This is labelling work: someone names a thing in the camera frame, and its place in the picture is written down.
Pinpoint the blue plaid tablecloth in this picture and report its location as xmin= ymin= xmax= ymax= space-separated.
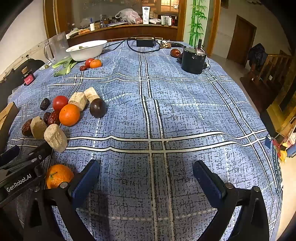
xmin=8 ymin=41 xmax=282 ymax=240

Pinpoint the small red tomato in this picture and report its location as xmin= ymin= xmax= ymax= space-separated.
xmin=85 ymin=58 xmax=94 ymax=68

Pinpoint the pink labelled jar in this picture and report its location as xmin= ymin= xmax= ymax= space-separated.
xmin=22 ymin=66 xmax=35 ymax=86

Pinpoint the white enamel bowl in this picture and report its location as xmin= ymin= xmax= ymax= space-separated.
xmin=66 ymin=40 xmax=107 ymax=62

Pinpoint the cardboard tray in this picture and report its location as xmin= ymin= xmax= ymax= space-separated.
xmin=0 ymin=102 xmax=19 ymax=154

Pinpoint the wooden counter cabinet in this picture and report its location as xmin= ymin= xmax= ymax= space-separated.
xmin=68 ymin=25 xmax=183 ymax=47

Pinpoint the small orange mandarin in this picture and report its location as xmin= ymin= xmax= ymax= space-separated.
xmin=90 ymin=59 xmax=102 ymax=68

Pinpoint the small red jujube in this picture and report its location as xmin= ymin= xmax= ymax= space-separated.
xmin=79 ymin=66 xmax=88 ymax=71

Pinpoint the bamboo wall decoration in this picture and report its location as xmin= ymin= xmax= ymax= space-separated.
xmin=189 ymin=0 xmax=207 ymax=47

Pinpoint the white plastic bag on counter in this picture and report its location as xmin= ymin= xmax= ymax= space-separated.
xmin=115 ymin=9 xmax=142 ymax=25

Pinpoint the wooden stair railing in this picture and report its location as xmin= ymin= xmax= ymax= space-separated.
xmin=240 ymin=49 xmax=293 ymax=112

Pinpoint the black leather sofa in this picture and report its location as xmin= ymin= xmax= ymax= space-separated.
xmin=0 ymin=58 xmax=45 ymax=111

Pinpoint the dark red jujube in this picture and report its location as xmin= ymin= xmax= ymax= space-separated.
xmin=22 ymin=118 xmax=32 ymax=137

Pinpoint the clear glass pitcher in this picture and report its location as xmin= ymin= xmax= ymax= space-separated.
xmin=44 ymin=32 xmax=70 ymax=64

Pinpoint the large orange mandarin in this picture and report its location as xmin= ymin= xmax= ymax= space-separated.
xmin=59 ymin=104 xmax=80 ymax=126

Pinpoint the beige sugarcane chunk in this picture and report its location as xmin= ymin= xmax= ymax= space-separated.
xmin=68 ymin=92 xmax=88 ymax=112
xmin=84 ymin=87 xmax=100 ymax=103
xmin=44 ymin=123 xmax=68 ymax=153
xmin=30 ymin=116 xmax=47 ymax=140

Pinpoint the green leafy vegetable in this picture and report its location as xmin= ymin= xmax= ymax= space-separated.
xmin=52 ymin=57 xmax=77 ymax=77

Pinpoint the black power adapter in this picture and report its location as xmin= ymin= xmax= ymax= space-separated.
xmin=136 ymin=38 xmax=155 ymax=48

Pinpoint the black cable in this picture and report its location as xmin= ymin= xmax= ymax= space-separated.
xmin=102 ymin=36 xmax=186 ymax=54

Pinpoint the orange mandarin with stem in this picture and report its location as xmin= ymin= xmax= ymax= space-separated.
xmin=46 ymin=164 xmax=74 ymax=189

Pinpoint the white carton box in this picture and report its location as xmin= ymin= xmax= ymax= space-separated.
xmin=142 ymin=6 xmax=150 ymax=25

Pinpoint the wooden door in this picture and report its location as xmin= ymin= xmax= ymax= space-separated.
xmin=227 ymin=15 xmax=257 ymax=67

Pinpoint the dark purple passion fruit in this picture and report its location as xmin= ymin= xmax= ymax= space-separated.
xmin=90 ymin=98 xmax=106 ymax=118

